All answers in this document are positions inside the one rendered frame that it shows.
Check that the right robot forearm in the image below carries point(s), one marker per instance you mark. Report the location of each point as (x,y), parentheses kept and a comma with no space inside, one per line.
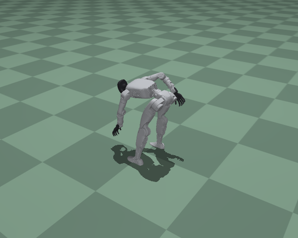
(169,84)

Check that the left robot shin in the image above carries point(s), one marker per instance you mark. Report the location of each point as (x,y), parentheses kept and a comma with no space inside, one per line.
(140,142)

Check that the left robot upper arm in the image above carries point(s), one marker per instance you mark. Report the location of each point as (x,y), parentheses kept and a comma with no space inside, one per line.
(125,95)

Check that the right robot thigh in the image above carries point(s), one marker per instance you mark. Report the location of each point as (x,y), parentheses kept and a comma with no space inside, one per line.
(161,118)

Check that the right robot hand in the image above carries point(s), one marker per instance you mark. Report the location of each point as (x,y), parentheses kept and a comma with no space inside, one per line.
(180,99)

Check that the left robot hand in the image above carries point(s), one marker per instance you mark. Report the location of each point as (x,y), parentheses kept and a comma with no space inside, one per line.
(115,131)

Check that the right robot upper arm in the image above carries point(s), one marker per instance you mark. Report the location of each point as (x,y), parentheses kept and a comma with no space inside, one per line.
(154,77)

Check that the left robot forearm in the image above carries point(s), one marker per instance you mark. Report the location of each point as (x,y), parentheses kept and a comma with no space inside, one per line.
(120,120)

